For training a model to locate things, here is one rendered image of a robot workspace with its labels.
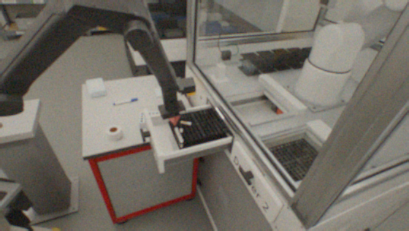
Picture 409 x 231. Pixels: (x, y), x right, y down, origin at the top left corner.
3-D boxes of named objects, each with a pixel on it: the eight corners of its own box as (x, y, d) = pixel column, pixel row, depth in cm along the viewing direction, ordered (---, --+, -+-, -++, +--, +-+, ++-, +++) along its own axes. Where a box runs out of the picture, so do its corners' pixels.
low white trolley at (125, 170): (113, 232, 146) (82, 156, 98) (106, 161, 189) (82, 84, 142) (196, 203, 166) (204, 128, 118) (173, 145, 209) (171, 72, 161)
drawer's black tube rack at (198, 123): (179, 153, 93) (180, 143, 89) (168, 126, 106) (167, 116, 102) (226, 142, 101) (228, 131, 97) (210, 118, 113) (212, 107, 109)
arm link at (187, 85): (160, 69, 76) (166, 92, 74) (193, 62, 78) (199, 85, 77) (161, 82, 87) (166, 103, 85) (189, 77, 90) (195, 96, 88)
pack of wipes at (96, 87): (107, 95, 134) (106, 88, 131) (90, 99, 130) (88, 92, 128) (103, 82, 144) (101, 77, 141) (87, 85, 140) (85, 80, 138)
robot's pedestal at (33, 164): (26, 226, 145) (-48, 147, 97) (33, 188, 166) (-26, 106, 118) (78, 211, 155) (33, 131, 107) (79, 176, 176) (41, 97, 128)
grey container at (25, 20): (18, 30, 356) (13, 19, 345) (22, 24, 377) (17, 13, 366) (47, 28, 369) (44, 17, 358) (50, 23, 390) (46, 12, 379)
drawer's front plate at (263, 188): (269, 223, 75) (279, 206, 68) (229, 158, 95) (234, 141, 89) (274, 221, 76) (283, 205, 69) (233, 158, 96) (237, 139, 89)
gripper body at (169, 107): (186, 112, 89) (185, 97, 85) (161, 118, 87) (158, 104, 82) (182, 102, 94) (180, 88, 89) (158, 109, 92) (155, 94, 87)
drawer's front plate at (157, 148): (160, 174, 87) (158, 156, 80) (144, 126, 107) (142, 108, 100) (164, 172, 88) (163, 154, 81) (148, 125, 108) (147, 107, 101)
